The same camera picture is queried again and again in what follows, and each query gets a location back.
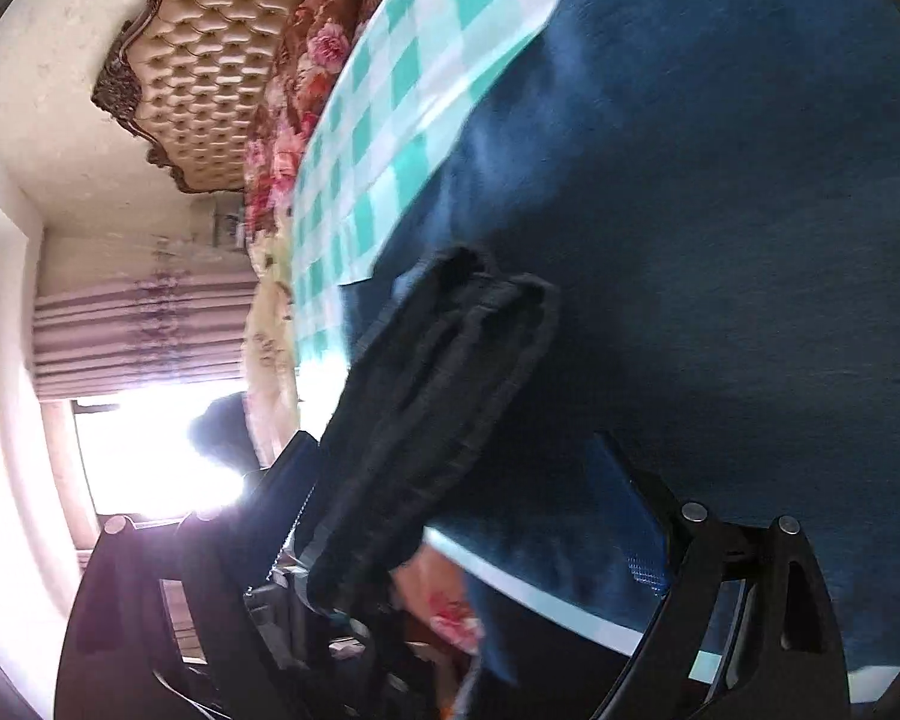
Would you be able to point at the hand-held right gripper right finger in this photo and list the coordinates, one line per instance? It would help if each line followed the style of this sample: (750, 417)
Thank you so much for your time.
(637, 532)

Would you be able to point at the cluttered bedside table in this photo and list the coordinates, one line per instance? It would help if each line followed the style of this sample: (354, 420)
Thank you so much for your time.
(229, 225)

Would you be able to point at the blue denim pants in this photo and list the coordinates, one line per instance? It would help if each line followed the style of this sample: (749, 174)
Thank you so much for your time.
(720, 240)

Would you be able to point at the green checked tablecloth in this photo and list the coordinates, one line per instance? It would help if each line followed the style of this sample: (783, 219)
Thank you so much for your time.
(390, 127)

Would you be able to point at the pink striped curtain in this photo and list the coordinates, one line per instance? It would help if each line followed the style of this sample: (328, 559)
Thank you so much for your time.
(120, 330)

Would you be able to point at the tufted leather carved headboard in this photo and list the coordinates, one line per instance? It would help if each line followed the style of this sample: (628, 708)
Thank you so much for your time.
(210, 67)

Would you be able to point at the floral red pillow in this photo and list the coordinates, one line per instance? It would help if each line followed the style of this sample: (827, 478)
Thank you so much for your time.
(300, 105)

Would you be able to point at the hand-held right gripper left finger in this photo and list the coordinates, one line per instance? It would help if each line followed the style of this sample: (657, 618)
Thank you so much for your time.
(292, 480)

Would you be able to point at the bright window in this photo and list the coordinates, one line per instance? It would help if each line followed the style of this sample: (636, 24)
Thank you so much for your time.
(142, 457)

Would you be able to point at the dark rounded object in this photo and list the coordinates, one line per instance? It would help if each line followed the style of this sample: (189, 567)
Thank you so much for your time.
(225, 435)

